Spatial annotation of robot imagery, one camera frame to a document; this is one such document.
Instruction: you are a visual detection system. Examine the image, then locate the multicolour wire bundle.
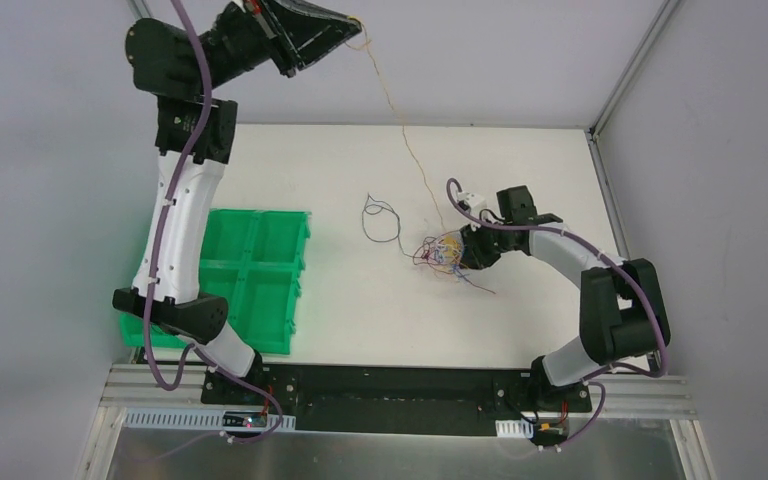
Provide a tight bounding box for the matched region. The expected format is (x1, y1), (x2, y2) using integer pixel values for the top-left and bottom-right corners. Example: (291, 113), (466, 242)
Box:
(412, 230), (497, 296)

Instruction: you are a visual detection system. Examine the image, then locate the thin orange wire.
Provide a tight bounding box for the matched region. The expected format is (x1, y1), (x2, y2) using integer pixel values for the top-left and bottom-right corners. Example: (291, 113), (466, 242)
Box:
(347, 16), (455, 240)

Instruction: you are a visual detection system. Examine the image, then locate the dark purple wire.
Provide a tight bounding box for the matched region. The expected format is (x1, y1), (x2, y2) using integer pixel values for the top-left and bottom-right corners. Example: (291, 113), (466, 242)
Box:
(361, 193), (418, 256)

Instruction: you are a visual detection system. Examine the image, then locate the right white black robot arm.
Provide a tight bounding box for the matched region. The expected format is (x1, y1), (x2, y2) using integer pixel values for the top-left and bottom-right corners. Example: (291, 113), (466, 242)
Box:
(446, 178), (671, 410)

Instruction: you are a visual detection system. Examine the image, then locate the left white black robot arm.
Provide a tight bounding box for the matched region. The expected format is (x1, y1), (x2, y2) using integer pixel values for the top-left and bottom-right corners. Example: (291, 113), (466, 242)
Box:
(112, 1), (363, 405)

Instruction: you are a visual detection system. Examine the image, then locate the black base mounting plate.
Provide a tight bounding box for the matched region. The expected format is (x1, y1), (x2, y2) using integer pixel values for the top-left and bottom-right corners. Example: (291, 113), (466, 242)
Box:
(201, 363), (592, 436)

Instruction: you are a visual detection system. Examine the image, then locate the green plastic compartment bin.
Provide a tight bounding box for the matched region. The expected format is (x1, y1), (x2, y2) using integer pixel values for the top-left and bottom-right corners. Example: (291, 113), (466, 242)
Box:
(119, 207), (311, 354)

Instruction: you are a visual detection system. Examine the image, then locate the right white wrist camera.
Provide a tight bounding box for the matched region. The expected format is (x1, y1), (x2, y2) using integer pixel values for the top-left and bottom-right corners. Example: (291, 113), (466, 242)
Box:
(456, 191), (487, 217)

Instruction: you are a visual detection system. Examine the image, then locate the right white cable duct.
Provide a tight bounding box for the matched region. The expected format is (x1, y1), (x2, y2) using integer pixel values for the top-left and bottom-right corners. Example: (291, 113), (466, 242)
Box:
(495, 419), (534, 439)

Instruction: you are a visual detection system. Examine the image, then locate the white cable duct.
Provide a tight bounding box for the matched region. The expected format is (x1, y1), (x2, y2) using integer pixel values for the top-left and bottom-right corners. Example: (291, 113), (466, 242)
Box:
(495, 419), (534, 439)
(123, 408), (296, 433)

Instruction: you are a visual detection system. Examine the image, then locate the aluminium frame rail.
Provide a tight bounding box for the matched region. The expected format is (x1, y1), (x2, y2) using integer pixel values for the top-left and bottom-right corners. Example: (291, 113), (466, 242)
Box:
(99, 362), (213, 408)

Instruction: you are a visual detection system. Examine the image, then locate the left white cable duct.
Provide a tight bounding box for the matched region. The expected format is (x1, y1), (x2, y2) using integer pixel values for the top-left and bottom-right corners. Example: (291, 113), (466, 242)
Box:
(123, 408), (296, 433)

